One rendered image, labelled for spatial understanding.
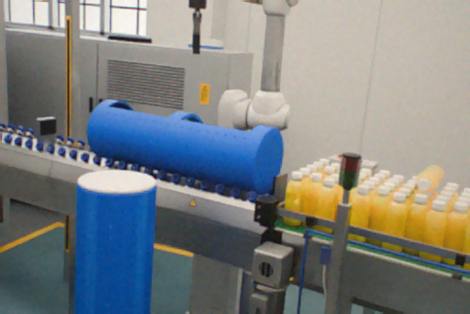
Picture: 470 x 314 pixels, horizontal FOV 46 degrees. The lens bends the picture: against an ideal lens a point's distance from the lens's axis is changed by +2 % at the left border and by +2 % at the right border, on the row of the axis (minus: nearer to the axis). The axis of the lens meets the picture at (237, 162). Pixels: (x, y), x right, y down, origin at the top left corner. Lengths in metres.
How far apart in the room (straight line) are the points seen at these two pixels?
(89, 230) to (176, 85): 2.20
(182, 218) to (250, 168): 0.42
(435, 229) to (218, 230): 0.86
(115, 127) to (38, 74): 2.28
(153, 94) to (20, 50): 1.22
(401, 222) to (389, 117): 3.01
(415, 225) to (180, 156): 0.97
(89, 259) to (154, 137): 0.62
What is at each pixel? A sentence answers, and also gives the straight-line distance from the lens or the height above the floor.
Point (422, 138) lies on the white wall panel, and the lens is 4.91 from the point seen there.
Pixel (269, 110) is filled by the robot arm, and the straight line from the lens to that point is 2.74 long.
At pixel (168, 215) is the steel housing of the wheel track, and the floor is 0.80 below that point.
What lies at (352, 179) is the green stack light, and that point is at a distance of 1.70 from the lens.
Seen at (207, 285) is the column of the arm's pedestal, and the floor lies 0.23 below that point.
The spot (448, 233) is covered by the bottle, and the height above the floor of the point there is 1.00.
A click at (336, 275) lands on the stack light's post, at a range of 1.82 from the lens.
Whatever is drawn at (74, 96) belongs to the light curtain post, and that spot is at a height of 1.16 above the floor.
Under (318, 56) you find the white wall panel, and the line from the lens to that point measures 4.96.
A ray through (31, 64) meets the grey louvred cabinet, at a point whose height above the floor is 1.20.
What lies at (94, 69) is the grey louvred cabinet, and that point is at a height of 1.22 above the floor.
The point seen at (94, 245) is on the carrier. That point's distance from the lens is 2.00.
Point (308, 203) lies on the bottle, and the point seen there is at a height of 1.00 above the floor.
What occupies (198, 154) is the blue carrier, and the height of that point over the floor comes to 1.10.
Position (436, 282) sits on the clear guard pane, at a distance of 1.86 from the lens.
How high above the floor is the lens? 1.60
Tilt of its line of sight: 14 degrees down
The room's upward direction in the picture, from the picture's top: 5 degrees clockwise
